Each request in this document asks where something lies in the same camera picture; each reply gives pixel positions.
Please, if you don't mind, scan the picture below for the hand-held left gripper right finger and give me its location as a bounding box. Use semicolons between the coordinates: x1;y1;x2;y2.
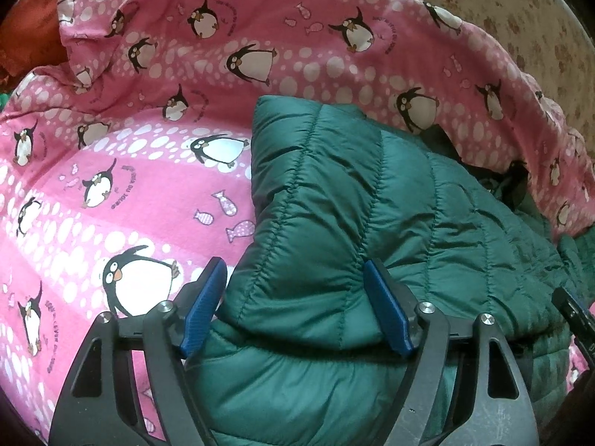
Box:
363;259;540;446

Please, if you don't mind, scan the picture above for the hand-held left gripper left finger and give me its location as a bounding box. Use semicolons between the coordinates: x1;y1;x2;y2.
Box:
49;257;228;446

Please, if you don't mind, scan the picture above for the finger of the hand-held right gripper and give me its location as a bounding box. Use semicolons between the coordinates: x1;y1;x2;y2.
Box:
552;285;595;369

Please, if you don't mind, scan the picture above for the dark green puffer jacket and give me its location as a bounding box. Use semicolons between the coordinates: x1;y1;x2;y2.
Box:
186;95;595;446

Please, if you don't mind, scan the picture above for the pink penguin print blanket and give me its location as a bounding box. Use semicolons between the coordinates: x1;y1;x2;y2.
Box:
0;0;595;446

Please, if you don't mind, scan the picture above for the beige floral padded backrest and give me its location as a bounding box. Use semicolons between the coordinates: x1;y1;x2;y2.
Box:
288;0;595;149

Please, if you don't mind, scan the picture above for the red ruffled pillow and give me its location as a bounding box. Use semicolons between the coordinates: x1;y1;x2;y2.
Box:
0;0;180;87

